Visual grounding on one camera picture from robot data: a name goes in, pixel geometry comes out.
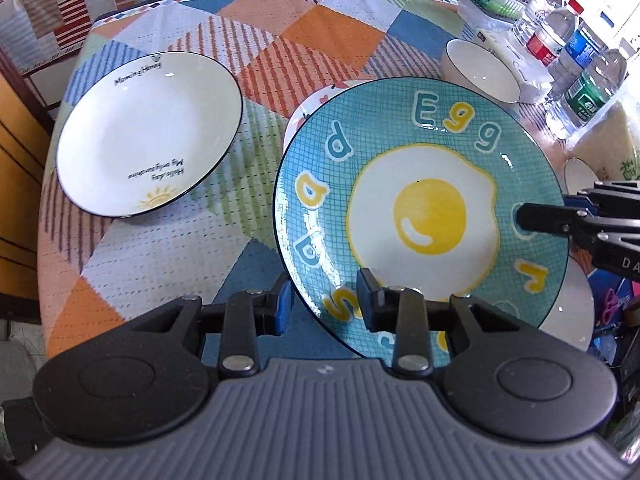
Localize green label water bottle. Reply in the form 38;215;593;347
545;47;629;139

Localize beige floral cloth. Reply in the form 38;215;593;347
572;99;640;183

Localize white plate with fruit print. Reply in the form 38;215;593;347
281;80;372;152

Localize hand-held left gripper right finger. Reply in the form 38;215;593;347
356;268;539;377

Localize blue label water bottle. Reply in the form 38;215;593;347
547;0;602;106

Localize white tissue pack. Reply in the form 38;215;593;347
474;26;552;104

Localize striped patchwork counter cloth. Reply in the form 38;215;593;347
0;0;213;78

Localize white plate with sun print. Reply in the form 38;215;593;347
56;52;244;218

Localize white bowl with dark rim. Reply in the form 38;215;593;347
539;265;598;353
564;157;601;206
440;38;522;104

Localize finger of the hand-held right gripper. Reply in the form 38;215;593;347
576;179;640;219
516;202;640;237

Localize colourful printed packaging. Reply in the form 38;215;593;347
590;269;640;461

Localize blue fried egg print plate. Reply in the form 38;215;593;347
272;77;571;361

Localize red label water bottle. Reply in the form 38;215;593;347
515;0;565;67

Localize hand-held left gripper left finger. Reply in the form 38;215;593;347
127;276;295;380

